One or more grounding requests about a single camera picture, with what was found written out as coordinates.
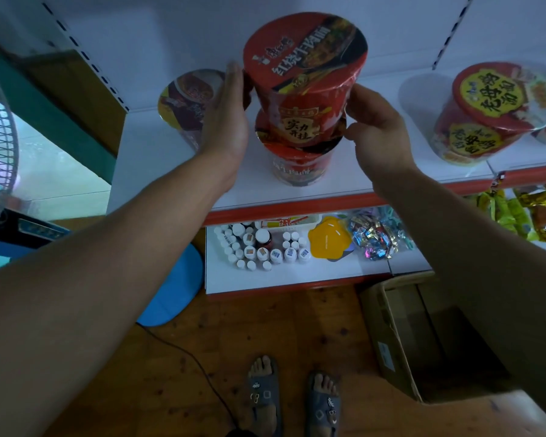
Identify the person's right hand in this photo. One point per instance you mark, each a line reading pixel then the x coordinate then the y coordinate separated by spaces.
pixel 382 141

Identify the person's left hand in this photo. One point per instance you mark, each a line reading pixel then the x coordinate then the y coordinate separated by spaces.
pixel 225 127

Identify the person's left fingers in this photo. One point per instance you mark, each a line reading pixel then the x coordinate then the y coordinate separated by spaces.
pixel 233 88

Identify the person's right thumb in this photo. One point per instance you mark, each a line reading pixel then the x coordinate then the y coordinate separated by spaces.
pixel 356 131

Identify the person's left forearm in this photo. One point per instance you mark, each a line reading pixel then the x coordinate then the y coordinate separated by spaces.
pixel 95 286

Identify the person's right forearm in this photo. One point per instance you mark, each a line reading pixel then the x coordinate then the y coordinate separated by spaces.
pixel 482 277

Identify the dark brown instant noodle cup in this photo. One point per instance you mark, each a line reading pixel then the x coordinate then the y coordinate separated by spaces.
pixel 186 102

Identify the white shelf unit red edges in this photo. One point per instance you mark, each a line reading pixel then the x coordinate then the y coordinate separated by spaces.
pixel 164 150

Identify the pile of shiny wrapped candies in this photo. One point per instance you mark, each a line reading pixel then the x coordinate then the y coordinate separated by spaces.
pixel 377 234

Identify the yellow plastic container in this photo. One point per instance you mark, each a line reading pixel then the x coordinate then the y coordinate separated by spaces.
pixel 330 238

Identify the dark jar white lid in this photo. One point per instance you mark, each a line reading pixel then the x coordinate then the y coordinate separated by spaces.
pixel 263 238

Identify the brown wooden door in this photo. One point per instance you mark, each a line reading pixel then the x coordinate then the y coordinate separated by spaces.
pixel 82 100

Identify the group of small white bottles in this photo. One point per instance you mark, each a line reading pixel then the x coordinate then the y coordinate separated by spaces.
pixel 259 254

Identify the green snack packets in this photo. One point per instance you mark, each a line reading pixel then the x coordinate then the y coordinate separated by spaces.
pixel 505 213

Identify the brown cardboard box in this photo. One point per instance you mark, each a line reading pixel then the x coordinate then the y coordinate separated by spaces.
pixel 391 332

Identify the black fan control panel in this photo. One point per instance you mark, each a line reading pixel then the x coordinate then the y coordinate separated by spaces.
pixel 32 229

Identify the person's left foot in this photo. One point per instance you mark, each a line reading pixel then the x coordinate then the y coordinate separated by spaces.
pixel 261 367

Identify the person's foot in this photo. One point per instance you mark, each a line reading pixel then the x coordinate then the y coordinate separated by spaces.
pixel 324 384
pixel 261 367

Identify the person's right foot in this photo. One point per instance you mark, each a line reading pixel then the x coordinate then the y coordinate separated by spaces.
pixel 324 384

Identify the grey sandal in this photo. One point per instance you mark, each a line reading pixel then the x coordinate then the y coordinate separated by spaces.
pixel 264 391
pixel 323 405

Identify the green door frame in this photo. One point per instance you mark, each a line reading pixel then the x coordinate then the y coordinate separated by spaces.
pixel 50 127

